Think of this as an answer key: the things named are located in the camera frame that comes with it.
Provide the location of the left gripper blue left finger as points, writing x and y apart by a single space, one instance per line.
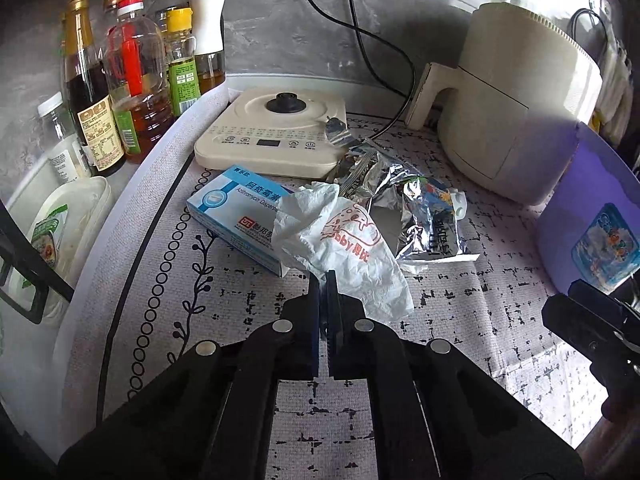
313 304

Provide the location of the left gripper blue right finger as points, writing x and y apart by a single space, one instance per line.
334 327

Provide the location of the white printed paper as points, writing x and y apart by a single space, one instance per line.
317 230

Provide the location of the blue white medicine box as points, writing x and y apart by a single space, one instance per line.
239 207

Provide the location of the silver foil snack bag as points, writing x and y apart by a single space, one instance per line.
413 211

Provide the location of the purple plastic bucket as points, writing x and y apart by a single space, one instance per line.
589 229

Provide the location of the patterned table mat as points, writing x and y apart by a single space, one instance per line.
192 361

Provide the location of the white induction cooker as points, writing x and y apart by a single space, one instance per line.
275 132

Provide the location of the white air fryer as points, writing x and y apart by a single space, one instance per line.
521 90

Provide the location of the hanging cloth bags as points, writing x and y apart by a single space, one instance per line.
614 102

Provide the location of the white plastic tray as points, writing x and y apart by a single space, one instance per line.
63 232

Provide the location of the dark soy sauce bottle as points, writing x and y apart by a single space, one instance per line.
87 92

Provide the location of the white cap clear jar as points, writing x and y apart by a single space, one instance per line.
63 149

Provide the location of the yellow cap green label bottle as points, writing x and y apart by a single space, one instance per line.
180 46

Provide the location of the red cap oil bottle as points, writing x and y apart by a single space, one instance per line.
135 66

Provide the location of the black metal rack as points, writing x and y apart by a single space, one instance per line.
18 254

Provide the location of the white top oil dispenser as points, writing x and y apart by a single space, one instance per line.
208 30

